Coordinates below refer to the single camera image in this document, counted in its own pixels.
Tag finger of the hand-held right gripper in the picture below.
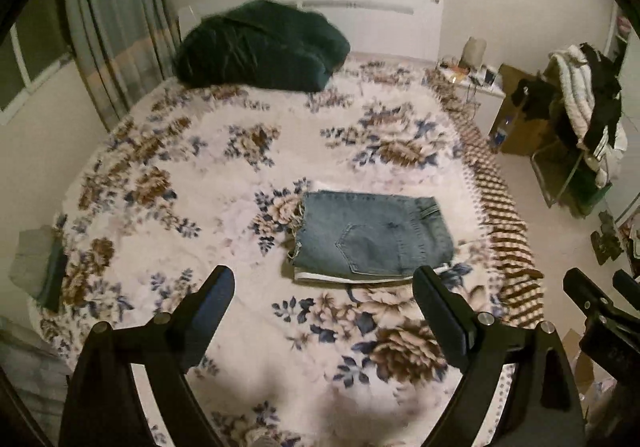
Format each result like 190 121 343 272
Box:
563 268 624 326
612 269 640 314

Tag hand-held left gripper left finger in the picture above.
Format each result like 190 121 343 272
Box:
59 265 236 447

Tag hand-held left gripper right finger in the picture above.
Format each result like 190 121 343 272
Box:
413 265 587 447

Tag blue denim pants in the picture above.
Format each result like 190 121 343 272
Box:
286 190 455 284

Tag dark floor clutter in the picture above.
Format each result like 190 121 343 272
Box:
590 210 626 265

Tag brown checked bed sheet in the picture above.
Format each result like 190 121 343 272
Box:
426 68 545 328

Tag floral blanket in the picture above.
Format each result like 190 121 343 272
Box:
27 52 506 447

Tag blue bottle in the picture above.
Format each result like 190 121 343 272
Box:
490 116 512 148

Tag grey folded clothes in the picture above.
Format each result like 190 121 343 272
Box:
10 226 69 314

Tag black garment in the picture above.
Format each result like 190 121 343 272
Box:
575 43 624 154

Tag white nightstand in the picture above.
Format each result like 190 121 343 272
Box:
438 61 507 138

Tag beige table lamp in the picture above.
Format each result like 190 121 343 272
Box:
462 37 488 68

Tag white bed headboard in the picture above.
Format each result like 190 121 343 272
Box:
177 0 445 64

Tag grey striped curtain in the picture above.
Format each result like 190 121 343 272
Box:
60 0 182 132

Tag window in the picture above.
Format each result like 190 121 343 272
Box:
0 0 76 114

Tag metal frame chair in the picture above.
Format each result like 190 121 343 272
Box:
530 117 615 218

